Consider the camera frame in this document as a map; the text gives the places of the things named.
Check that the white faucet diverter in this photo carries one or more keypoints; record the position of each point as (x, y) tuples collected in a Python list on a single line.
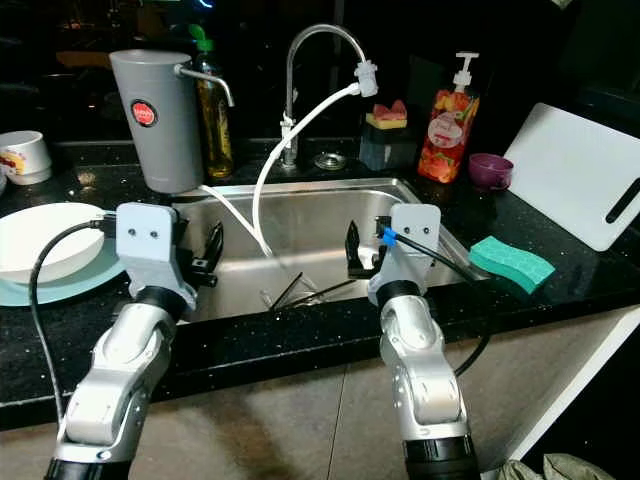
[(366, 78)]

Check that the dark grey sponge holder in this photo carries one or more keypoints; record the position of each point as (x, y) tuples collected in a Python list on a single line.
[(385, 150)]

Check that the green hanging cloth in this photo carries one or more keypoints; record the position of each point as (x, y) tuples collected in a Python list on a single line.
[(560, 4)]

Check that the stainless steel sink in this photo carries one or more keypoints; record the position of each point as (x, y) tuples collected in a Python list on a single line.
[(320, 220)]

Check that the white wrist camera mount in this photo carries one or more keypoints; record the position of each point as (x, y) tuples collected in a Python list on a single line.
[(418, 232), (147, 245)]

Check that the grey water filter jug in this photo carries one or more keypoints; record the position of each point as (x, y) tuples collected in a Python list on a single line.
[(160, 140)]

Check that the yellow and pink sponge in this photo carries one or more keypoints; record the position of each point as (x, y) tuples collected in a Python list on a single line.
[(386, 117)]

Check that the black chopstick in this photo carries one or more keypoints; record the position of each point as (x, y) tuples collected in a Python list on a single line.
[(327, 292), (287, 291)]

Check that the orange dish soap pump bottle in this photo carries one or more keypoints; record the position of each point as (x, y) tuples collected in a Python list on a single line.
[(445, 140)]

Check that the chrome gooseneck faucet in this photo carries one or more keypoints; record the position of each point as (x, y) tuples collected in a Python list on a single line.
[(290, 88)]

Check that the white printed mug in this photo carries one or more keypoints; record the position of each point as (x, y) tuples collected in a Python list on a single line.
[(25, 158)]

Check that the white cutting board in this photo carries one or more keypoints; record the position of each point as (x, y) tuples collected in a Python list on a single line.
[(570, 170)]

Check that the green cloth on floor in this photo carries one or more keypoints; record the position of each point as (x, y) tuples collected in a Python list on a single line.
[(550, 470)]

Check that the oil bottle with green cap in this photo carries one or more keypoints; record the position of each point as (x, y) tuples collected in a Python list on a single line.
[(217, 128)]

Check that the purple cup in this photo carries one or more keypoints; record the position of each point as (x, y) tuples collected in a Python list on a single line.
[(490, 172)]

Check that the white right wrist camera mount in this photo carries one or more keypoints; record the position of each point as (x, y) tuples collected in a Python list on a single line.
[(418, 232)]

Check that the teal sponge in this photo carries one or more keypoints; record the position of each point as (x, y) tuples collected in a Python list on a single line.
[(510, 264)]

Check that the white bowl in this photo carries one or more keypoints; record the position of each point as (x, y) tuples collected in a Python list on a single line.
[(45, 242)]

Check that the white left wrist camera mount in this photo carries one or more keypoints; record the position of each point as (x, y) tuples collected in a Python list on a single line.
[(147, 245)]

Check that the round chrome sink hole cover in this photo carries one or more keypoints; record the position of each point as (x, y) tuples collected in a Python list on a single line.
[(330, 161)]

